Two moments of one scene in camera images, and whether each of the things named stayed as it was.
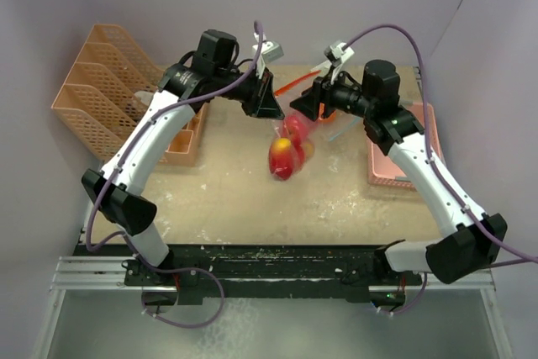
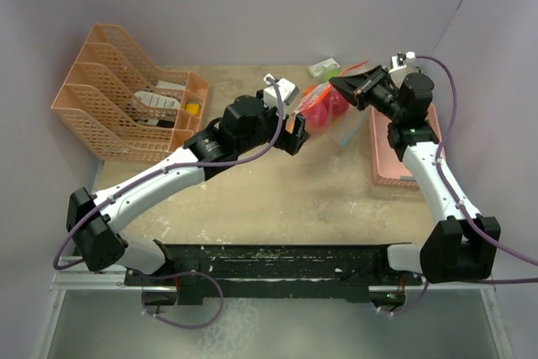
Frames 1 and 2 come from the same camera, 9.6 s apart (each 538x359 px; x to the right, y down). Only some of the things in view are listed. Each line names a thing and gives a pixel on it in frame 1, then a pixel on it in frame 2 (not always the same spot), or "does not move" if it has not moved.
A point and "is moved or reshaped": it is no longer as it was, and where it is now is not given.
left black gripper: x=268 y=107 to x=291 y=142
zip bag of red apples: x=292 y=145 is moved or reshaped
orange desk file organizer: x=97 y=105 does not move
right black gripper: x=322 y=91 to x=358 y=87
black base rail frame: x=252 y=274 does not move
